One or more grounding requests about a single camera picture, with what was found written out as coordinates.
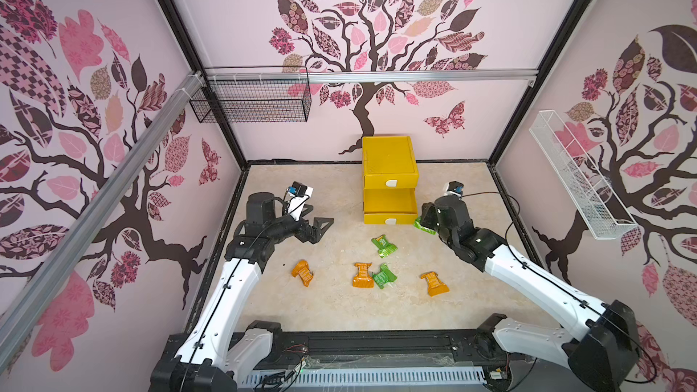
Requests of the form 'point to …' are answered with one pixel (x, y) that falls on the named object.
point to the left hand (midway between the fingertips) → (319, 219)
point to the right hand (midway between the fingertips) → (426, 209)
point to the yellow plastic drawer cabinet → (390, 175)
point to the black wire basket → (253, 101)
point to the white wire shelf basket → (579, 182)
